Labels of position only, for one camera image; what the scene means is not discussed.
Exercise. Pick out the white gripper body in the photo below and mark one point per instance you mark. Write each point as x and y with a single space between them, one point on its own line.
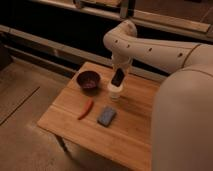
123 63

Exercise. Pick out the dark purple bowl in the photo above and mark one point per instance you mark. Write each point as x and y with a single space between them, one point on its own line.
88 80

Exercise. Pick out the wooden shelf rail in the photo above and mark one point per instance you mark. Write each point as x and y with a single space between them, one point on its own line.
191 18

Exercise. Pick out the blue sponge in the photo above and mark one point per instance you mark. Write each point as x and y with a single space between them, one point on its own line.
106 116

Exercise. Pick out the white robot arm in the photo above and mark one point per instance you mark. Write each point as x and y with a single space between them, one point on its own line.
182 115

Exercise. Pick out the wooden table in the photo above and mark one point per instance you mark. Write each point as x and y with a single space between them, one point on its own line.
115 125

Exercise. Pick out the red chili pepper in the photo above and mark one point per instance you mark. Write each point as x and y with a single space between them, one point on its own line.
86 109

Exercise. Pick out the black eraser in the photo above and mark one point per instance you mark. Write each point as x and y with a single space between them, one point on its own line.
118 78

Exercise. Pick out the white ceramic cup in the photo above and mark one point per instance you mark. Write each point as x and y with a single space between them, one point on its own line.
114 91

